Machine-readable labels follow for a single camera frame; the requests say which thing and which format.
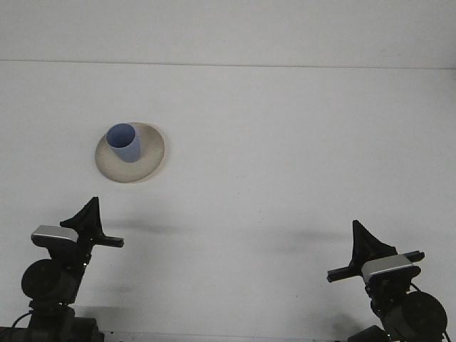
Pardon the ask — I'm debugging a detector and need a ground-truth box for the pale blue cup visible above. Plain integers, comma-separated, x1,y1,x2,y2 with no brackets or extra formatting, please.
105,123,141,164

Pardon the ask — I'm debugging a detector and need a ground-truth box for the pale round plate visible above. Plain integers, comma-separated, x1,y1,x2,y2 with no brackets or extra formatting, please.
93,122,170,185

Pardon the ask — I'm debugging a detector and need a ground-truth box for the dark brown stand edge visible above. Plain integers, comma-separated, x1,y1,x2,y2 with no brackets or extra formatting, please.
0,325,30,342

